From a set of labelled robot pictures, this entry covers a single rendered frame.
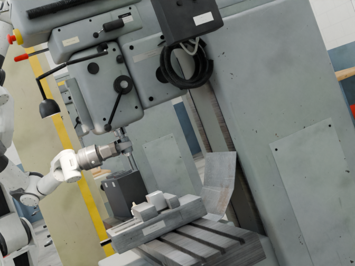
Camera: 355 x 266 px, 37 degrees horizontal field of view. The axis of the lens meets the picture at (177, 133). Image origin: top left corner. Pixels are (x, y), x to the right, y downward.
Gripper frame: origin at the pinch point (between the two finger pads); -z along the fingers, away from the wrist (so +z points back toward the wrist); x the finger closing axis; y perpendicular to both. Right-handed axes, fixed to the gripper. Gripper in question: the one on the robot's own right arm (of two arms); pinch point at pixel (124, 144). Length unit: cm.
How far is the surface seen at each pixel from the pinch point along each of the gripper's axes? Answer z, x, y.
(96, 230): 56, 162, 58
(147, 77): -17.6, -6.7, -21.3
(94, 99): 3.5, -11.5, -20.2
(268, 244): -39, -4, 56
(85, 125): 10.9, -5.7, -12.5
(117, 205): 17, 40, 28
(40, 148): 71, 158, -10
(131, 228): 5.5, -25.3, 26.7
